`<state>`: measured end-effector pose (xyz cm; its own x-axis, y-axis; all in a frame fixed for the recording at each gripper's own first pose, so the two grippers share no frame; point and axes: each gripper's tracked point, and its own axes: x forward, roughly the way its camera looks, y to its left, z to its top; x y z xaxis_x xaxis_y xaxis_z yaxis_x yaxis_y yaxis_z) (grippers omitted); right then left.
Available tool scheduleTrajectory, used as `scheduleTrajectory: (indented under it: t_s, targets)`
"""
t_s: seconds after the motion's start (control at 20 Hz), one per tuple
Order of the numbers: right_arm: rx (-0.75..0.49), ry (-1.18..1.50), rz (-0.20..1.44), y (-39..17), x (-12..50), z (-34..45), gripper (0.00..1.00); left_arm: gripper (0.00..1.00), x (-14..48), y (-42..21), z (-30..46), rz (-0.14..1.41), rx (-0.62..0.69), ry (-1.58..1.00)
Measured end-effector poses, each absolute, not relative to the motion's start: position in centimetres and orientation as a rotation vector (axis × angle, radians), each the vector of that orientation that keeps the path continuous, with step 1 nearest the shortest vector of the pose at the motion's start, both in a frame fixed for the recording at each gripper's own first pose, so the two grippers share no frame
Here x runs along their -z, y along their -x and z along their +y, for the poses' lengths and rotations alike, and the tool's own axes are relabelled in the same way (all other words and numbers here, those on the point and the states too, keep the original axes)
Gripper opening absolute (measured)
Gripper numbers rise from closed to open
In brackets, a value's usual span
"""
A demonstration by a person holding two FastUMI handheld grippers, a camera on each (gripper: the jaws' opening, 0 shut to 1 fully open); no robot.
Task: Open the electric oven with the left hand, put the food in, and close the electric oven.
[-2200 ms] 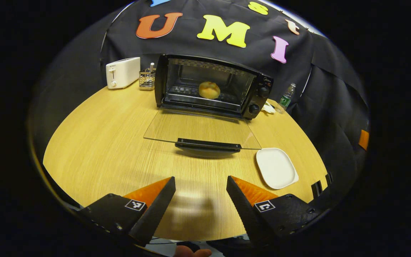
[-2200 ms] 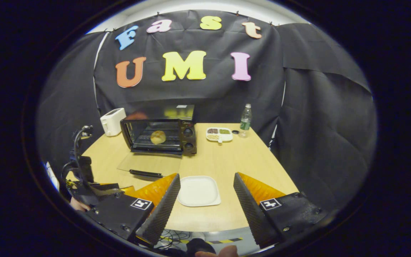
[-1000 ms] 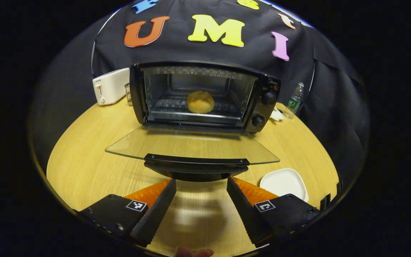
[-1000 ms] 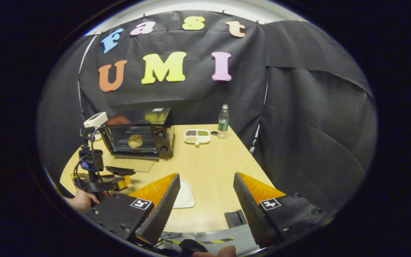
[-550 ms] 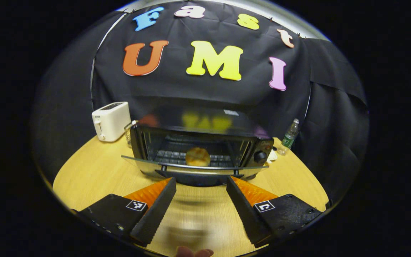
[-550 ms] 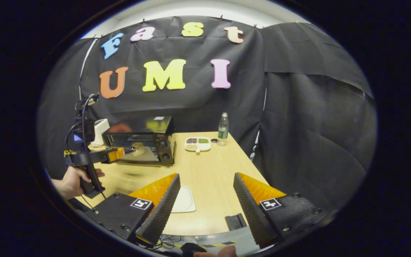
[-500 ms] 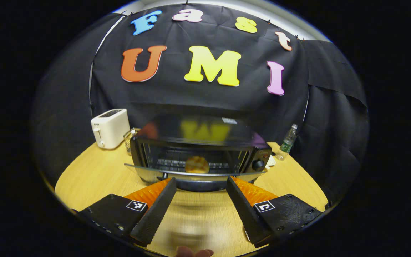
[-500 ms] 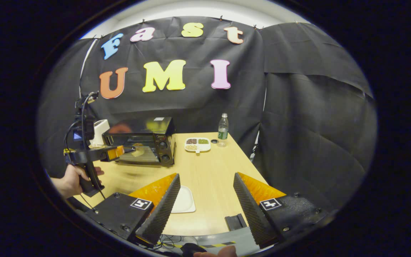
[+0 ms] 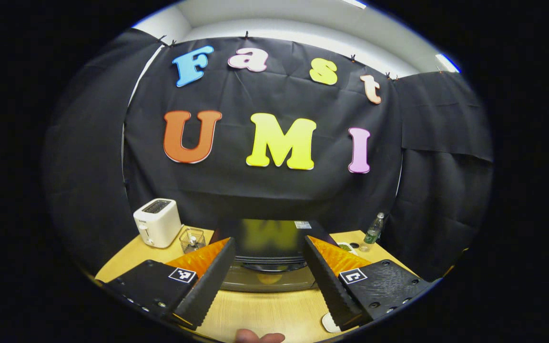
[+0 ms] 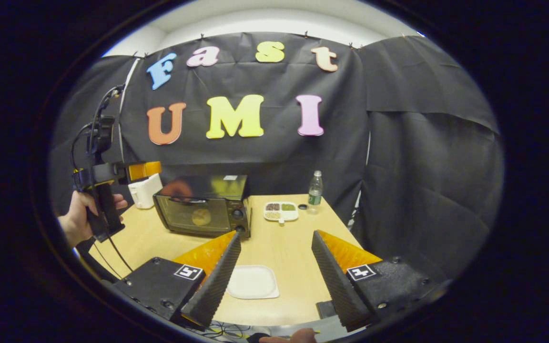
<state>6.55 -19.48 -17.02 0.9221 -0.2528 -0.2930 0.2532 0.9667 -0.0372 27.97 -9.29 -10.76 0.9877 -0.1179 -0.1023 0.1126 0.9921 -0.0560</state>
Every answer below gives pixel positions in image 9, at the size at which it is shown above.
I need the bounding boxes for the small wire mesh basket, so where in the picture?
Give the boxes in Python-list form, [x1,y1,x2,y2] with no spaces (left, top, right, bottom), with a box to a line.
[179,228,207,254]

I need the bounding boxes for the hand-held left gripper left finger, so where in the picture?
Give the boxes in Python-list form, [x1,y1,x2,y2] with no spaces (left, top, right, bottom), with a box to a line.
[105,237,236,330]

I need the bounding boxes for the row of cloth clips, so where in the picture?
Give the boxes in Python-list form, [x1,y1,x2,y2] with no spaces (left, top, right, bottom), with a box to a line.
[158,31,447,81]

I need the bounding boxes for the clear plastic water bottle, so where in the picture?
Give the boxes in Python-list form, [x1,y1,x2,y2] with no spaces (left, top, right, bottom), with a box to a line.
[359,212,385,252]

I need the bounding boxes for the white toaster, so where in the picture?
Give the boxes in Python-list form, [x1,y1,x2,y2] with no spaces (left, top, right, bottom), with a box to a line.
[133,198,183,249]

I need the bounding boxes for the white square plate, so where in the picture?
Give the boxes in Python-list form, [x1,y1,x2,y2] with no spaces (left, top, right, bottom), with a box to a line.
[321,312,342,333]

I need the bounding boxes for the black electric oven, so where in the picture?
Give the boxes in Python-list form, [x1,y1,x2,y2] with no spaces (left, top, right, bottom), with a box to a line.
[210,219,337,293]

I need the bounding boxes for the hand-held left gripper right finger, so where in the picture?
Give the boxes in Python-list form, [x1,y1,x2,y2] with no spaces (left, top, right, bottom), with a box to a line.
[302,235,431,332]

